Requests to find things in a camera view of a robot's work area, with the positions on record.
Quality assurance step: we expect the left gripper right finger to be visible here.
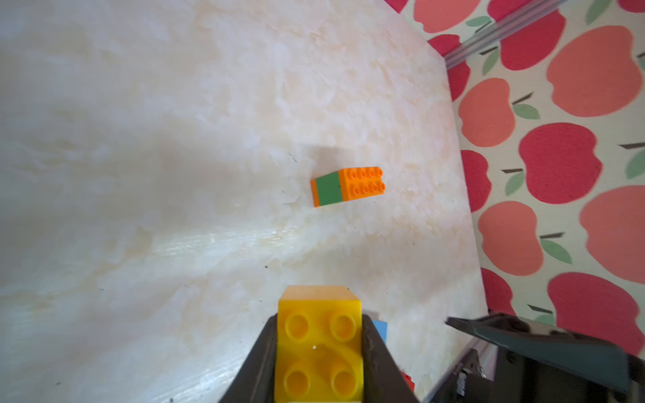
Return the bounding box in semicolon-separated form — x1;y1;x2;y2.
361;314;418;403

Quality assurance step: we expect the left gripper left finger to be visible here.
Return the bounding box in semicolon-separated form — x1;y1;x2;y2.
220;315;277;403

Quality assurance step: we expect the light blue lego brick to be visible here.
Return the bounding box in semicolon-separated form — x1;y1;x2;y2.
372;319;388;344

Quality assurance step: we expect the yellow lego brick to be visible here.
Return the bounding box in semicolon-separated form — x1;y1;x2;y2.
275;285;364;402

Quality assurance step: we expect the orange lego plate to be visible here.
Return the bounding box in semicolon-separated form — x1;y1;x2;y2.
310;179;321;208
338;166;386;202

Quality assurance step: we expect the green square lego brick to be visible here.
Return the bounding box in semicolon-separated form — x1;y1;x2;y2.
314;171;344;207

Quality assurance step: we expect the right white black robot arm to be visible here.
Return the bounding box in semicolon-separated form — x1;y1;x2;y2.
425;313;644;402

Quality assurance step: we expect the red lego brick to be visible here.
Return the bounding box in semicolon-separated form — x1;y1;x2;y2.
401;371;416;392

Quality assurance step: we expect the right aluminium frame post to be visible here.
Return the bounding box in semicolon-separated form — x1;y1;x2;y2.
444;0;566;70

